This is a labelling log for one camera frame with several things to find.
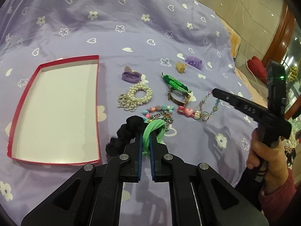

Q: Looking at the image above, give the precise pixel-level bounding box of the pink charm bead keychain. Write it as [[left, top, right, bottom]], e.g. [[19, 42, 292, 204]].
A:
[[177, 92, 220, 122]]

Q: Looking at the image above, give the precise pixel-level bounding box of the black scrunchie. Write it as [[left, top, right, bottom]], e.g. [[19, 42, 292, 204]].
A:
[[106, 115, 147, 157]]

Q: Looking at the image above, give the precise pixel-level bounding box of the green hair tie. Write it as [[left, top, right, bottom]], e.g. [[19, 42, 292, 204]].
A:
[[141, 119, 167, 158]]

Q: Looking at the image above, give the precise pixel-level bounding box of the silver chain necklace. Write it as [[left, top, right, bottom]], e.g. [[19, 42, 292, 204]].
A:
[[148, 112, 175, 133]]

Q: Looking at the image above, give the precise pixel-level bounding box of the colorful bead bracelet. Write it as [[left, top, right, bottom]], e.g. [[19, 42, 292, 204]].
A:
[[141, 105, 175, 119]]

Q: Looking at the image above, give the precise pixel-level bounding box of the pearl bracelet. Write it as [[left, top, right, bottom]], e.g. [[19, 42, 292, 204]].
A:
[[117, 83, 154, 112]]

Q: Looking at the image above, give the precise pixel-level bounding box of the green braided bracelet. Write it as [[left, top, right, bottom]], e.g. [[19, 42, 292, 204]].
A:
[[161, 72, 192, 94]]

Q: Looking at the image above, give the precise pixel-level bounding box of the purple hair tie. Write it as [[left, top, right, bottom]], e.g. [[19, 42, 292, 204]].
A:
[[121, 65, 142, 84]]

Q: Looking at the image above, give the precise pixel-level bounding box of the gold square wristwatch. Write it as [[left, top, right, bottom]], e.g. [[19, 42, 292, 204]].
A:
[[167, 87, 191, 107]]

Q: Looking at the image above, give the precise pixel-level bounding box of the red sweater forearm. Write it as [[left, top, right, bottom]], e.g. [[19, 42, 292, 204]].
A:
[[259, 168, 300, 225]]

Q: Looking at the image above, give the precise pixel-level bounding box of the red jewelry box tray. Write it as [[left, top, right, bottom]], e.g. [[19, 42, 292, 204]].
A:
[[7, 55, 101, 165]]

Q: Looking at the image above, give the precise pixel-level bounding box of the right hand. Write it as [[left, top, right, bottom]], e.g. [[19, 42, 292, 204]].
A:
[[246, 128, 289, 194]]

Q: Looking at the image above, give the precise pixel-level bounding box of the red cushion on floor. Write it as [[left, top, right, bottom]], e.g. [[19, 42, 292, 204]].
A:
[[247, 56, 267, 84]]

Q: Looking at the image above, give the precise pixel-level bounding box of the orange blanket edge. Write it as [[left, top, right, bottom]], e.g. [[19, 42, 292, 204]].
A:
[[221, 18, 241, 58]]

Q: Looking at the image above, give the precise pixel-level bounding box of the purple fuzzy scrunchie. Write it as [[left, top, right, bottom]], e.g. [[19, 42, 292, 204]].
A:
[[185, 56, 203, 70]]

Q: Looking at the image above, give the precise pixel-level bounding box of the yellow fuzzy hair clip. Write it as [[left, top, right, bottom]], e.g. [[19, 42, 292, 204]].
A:
[[175, 61, 187, 73]]

